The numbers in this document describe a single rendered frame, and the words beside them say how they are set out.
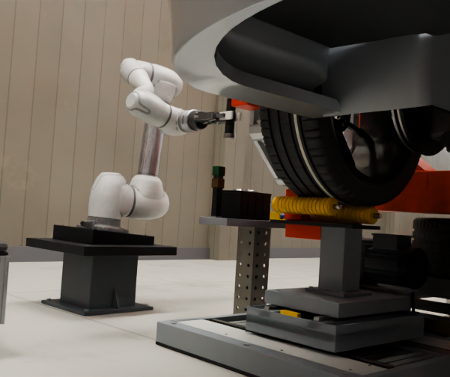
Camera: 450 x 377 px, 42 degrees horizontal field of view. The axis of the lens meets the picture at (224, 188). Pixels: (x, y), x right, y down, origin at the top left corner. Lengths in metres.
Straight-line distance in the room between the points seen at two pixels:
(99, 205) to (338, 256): 1.21
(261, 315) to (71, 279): 1.13
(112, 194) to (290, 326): 1.21
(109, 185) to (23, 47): 2.38
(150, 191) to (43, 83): 2.31
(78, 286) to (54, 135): 2.40
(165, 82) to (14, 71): 2.14
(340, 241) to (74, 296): 1.31
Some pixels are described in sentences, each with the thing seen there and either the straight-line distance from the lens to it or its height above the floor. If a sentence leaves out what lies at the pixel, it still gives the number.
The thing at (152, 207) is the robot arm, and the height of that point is 0.48.
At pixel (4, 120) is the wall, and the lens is 4.76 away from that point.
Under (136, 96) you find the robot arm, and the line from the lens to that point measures 2.30.
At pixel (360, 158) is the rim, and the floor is 0.70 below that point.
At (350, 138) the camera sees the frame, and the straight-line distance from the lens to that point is 2.31.
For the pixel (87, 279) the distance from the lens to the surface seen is 2.67.
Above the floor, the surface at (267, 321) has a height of 0.14.
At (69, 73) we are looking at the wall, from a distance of 5.07.
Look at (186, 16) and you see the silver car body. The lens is 1.12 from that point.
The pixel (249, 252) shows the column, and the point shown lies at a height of 0.31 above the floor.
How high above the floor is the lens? 0.46
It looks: 3 degrees up
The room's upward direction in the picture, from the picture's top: 4 degrees clockwise
